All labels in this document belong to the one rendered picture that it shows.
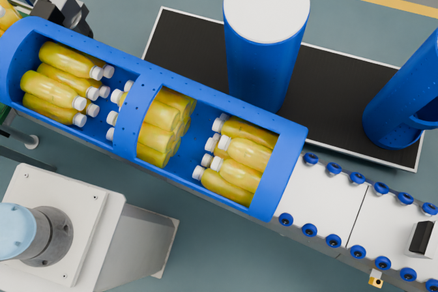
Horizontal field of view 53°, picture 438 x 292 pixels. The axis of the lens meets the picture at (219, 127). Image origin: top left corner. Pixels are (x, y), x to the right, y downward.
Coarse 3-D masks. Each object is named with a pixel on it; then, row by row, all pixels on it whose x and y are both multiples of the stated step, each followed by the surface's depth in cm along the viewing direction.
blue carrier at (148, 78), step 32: (32, 32) 124; (64, 32) 126; (0, 64) 121; (32, 64) 139; (128, 64) 121; (0, 96) 127; (128, 96) 115; (192, 96) 117; (224, 96) 120; (64, 128) 125; (96, 128) 139; (128, 128) 115; (192, 128) 140; (288, 128) 115; (192, 160) 137; (288, 160) 109; (256, 192) 111
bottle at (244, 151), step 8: (232, 144) 117; (240, 144) 116; (248, 144) 116; (256, 144) 117; (232, 152) 117; (240, 152) 116; (248, 152) 115; (256, 152) 115; (264, 152) 115; (240, 160) 117; (248, 160) 116; (256, 160) 115; (264, 160) 115; (256, 168) 116; (264, 168) 115
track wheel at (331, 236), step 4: (328, 236) 129; (332, 236) 128; (336, 236) 128; (328, 240) 129; (332, 240) 128; (336, 240) 128; (340, 240) 128; (328, 244) 130; (332, 244) 129; (336, 244) 129; (340, 244) 128
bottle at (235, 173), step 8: (224, 160) 121; (232, 160) 120; (224, 168) 119; (232, 168) 119; (240, 168) 119; (248, 168) 119; (224, 176) 120; (232, 176) 118; (240, 176) 118; (248, 176) 118; (256, 176) 118; (240, 184) 119; (248, 184) 118; (256, 184) 117
